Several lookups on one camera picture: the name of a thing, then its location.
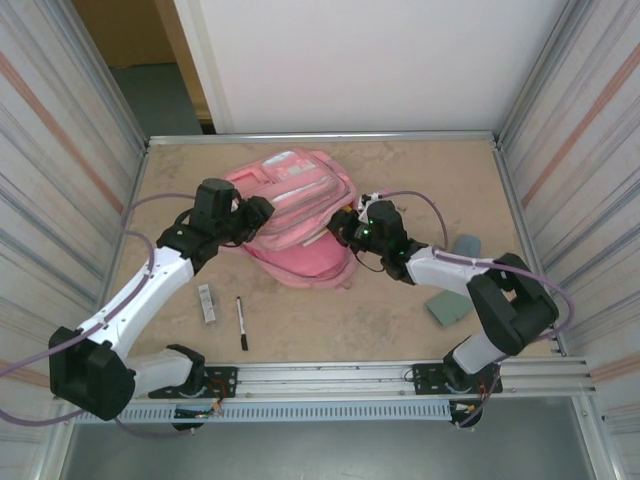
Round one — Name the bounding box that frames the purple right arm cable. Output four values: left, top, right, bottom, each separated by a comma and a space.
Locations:
372, 188, 576, 430

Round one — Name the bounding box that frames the brown wooden door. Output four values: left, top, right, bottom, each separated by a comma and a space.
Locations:
69, 0, 214, 124

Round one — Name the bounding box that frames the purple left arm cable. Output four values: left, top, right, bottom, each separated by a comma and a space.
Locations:
0, 191, 201, 439

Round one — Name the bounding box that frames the blue grey oval case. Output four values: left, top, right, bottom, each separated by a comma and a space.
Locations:
452, 234, 484, 259

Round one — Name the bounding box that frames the aluminium table frame long rail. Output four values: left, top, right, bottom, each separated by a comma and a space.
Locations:
58, 357, 599, 401

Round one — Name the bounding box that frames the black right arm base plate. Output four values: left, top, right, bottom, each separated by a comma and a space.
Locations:
409, 363, 503, 396

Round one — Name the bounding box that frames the thin black gripper wire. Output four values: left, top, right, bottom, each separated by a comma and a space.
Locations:
351, 247, 387, 275

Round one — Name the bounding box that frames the aluminium corner post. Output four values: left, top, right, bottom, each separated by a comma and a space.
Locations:
59, 0, 151, 149
494, 0, 591, 146

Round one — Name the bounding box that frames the grey green pouch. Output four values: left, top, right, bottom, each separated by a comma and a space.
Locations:
423, 291, 474, 329

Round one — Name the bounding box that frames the pink backpack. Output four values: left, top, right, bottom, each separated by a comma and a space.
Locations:
222, 148, 359, 291

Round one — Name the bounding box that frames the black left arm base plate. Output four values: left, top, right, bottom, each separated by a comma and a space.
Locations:
148, 366, 239, 400

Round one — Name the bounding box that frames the white slotted cable duct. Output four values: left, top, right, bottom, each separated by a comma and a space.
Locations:
73, 402, 454, 424

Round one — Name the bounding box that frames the small grey white stationery pack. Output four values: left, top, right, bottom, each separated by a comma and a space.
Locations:
197, 283, 219, 327

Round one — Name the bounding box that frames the aluminium table frame side rail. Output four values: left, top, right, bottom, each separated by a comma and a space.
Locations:
89, 139, 154, 364
492, 139, 569, 357

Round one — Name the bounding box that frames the black white marker pen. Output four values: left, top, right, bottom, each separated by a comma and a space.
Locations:
235, 296, 250, 352

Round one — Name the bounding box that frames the aluminium table frame wall rail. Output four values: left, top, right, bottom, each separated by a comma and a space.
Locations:
146, 131, 501, 147

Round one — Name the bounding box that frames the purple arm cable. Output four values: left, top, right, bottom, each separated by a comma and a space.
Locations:
0, 191, 201, 439
372, 188, 576, 430

